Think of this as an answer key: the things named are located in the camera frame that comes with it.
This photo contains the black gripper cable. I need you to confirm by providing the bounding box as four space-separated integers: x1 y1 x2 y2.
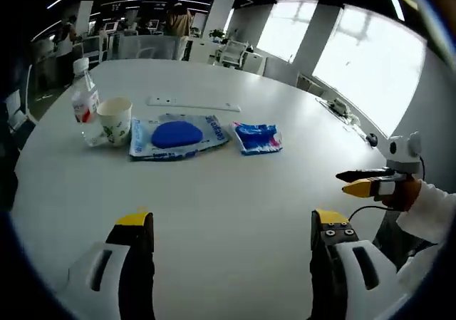
348 205 392 223

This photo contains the translucent chair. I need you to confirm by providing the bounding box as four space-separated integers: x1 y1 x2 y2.
117 34 182 61
262 56 301 86

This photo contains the blue tissue pack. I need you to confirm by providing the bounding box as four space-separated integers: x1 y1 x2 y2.
231 120 284 156

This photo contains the white paper cup green print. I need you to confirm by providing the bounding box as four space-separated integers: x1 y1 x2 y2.
96 97 134 148

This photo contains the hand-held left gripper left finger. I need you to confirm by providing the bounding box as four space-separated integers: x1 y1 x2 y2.
58 212 157 320

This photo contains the large blue snack bag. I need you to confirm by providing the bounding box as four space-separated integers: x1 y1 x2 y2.
128 113 230 162

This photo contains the person's white jacket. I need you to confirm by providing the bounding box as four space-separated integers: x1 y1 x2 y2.
396 243 445 294

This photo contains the clear plastic water bottle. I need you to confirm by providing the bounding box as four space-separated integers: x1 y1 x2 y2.
71 57 103 148

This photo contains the white table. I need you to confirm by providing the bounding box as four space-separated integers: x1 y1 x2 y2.
10 58 400 320

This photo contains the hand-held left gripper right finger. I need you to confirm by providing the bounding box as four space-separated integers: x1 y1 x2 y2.
309 208 410 320

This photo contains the white office chair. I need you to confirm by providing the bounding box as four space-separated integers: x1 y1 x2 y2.
216 39 251 67

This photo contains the person's right hand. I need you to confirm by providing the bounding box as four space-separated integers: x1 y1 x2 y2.
380 177 424 213

